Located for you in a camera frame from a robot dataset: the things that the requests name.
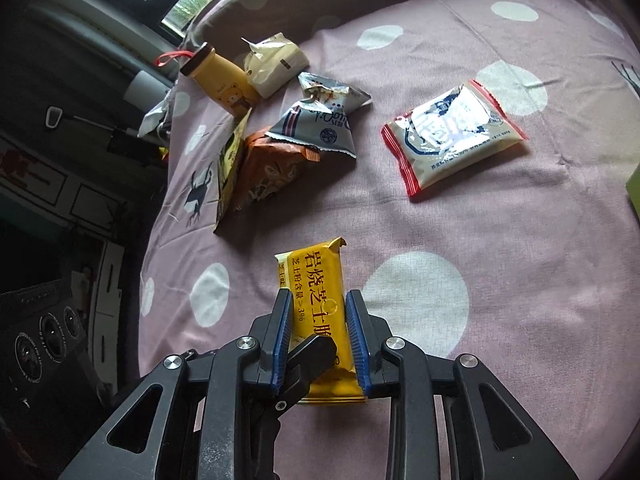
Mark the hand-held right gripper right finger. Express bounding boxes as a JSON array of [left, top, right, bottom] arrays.
[[344, 290, 578, 480]]

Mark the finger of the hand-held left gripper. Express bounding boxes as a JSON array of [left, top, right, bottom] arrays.
[[274, 335, 337, 412]]

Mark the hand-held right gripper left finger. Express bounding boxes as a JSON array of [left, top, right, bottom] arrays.
[[57, 290, 296, 480]]

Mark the orange-yellow snack packet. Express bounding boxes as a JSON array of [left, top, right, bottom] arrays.
[[275, 236, 369, 407]]

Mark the orange-brown snack packet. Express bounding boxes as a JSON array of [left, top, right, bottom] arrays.
[[231, 130, 321, 212]]

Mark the yellow snack packet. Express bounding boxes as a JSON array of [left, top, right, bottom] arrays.
[[213, 107, 254, 234]]

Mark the silver blue snack packet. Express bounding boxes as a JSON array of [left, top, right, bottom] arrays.
[[265, 99, 359, 159]]

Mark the white red-edged cracker packet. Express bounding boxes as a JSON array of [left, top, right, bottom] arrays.
[[381, 79, 530, 202]]

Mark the small silver snack packet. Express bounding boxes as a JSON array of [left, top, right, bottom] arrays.
[[297, 72, 374, 114]]

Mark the green cardboard box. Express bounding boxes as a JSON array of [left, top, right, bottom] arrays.
[[625, 167, 640, 222]]

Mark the black speaker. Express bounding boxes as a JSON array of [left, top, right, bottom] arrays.
[[0, 279, 122, 463]]

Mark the crumpled white plastic bag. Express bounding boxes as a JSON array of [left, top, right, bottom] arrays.
[[138, 89, 177, 137]]

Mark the yellow bottle with brown cap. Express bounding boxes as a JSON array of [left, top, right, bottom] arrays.
[[156, 42, 259, 115]]

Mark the cream snack packet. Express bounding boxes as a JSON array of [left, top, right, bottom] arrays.
[[241, 32, 311, 99]]

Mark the white paper roll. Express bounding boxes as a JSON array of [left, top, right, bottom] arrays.
[[125, 72, 172, 109]]

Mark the white handled tool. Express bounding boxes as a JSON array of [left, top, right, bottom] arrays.
[[45, 106, 138, 136]]

